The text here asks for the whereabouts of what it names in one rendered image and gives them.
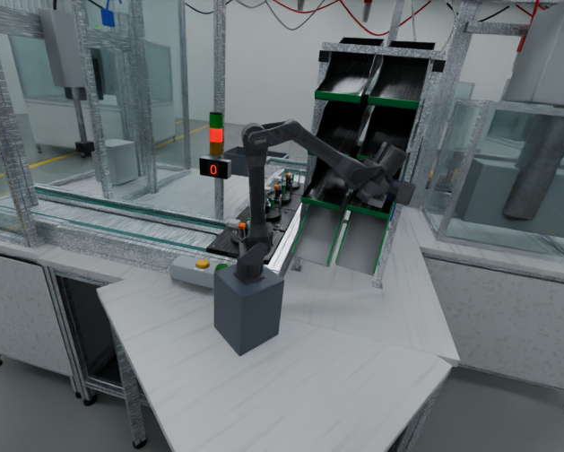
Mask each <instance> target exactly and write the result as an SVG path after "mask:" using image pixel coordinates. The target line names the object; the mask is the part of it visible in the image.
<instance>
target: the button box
mask: <svg viewBox="0 0 564 452"><path fill-rule="evenodd" d="M198 260H201V259H200V258H195V257H191V256H184V255H179V256H178V257H177V258H176V259H175V260H174V261H173V262H172V263H171V264H170V265H169V267H170V278H171V279H175V280H179V281H183V282H187V283H193V284H198V285H202V286H205V287H209V288H213V272H214V271H217V270H216V266H217V265H218V264H220V263H216V262H213V261H209V265H208V266H207V267H205V268H201V267H198V266H197V264H196V263H197V261H198Z"/></svg>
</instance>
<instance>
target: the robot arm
mask: <svg viewBox="0 0 564 452"><path fill-rule="evenodd" d="M241 138H242V143H243V146H244V150H245V154H246V158H247V167H248V184H249V192H248V193H249V203H250V221H249V225H248V230H247V236H246V237H245V238H243V240H241V241H240V242H239V256H238V257H237V271H235V272H233V274H234V275H235V276H236V277H237V278H239V279H240V280H241V281H242V282H243V283H244V284H245V285H249V284H250V283H254V282H256V281H259V280H261V279H264V278H265V275H264V274H262V272H263V267H264V257H265V256H266V255H267V254H268V253H270V251H271V246H272V247H273V228H272V225H271V222H265V220H266V218H265V161H266V157H267V153H268V147H271V146H275V145H278V144H280V143H285V142H287V141H290V140H293V142H296V143H298V144H299V145H301V146H302V147H303V148H305V149H306V150H308V151H309V152H311V153H313V154H314V155H316V156H317V157H318V158H319V159H320V160H322V161H324V162H325V163H327V164H328V166H330V167H331V168H332V169H333V170H334V171H335V172H336V173H337V174H338V175H339V176H340V177H341V178H342V179H343V180H344V181H345V182H344V186H345V187H347V188H349V189H352V190H356V191H357V190H358V193H357V194H356V196H357V197H358V198H359V199H360V200H362V201H363V202H365V203H366V204H367V203H368V202H369V200H370V199H371V197H372V196H376V197H379V198H381V197H382V198H383V197H384V195H386V199H387V200H390V201H393V202H394V203H398V204H402V205H405V206H406V205H409V204H410V202H411V200H412V195H413V193H414V190H415V188H416V186H415V185H414V184H413V183H409V182H406V181H400V180H397V179H393V178H392V176H393V175H394V174H395V173H396V172H397V171H398V170H399V168H400V167H401V166H402V164H403V162H404V161H405V160H406V158H407V157H408V156H409V154H408V153H407V152H405V151H403V150H401V149H399V148H396V147H395V146H393V145H392V144H390V143H388V142H383V144H382V145H381V147H380V149H379V151H378V152H377V154H376V155H373V154H371V155H370V157H369V159H368V158H367V159H361V160H355V159H353V158H352V157H350V156H348V155H346V154H343V153H341V152H338V151H336V150H335V149H333V148H332V147H330V146H329V145H328V144H326V143H324V142H323V141H322V140H320V139H319V138H317V137H316V136H315V135H313V134H311V133H310V132H309V131H308V130H307V129H305V128H304V127H303V126H302V125H301V124H300V123H299V122H297V121H296V120H294V119H288V120H285V121H282V122H274V123H268V124H263V125H260V124H258V123H254V122H253V123H249V124H247V125H245V127H244V128H243V129H242V132H241ZM392 180H393V181H392ZM391 181H392V183H390V182H391ZM387 190H388V192H387Z"/></svg>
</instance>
